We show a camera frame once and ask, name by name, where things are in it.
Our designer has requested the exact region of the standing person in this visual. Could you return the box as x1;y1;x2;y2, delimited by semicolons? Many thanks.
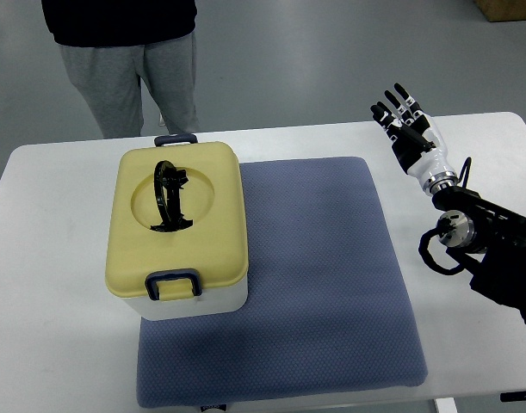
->
41;1;199;139

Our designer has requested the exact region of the blue grey cushion mat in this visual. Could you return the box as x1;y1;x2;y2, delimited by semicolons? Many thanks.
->
137;157;427;408

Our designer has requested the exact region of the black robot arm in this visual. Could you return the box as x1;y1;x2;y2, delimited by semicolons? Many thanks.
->
418;157;526;325

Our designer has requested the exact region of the white table leg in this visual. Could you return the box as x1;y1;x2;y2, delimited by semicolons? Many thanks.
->
434;398;458;413

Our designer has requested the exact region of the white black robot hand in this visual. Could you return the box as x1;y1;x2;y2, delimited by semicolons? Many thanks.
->
370;83;459;196

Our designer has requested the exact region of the brown cardboard box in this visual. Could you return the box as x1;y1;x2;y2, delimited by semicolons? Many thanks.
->
473;0;526;22

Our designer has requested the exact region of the white storage box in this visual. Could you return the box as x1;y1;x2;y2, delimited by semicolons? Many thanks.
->
122;275;248;321

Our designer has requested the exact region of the black table control panel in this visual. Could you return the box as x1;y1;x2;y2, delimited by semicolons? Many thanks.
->
500;391;526;403

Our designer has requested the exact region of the yellow box lid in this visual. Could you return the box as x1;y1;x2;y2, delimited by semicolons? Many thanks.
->
105;142;248;301

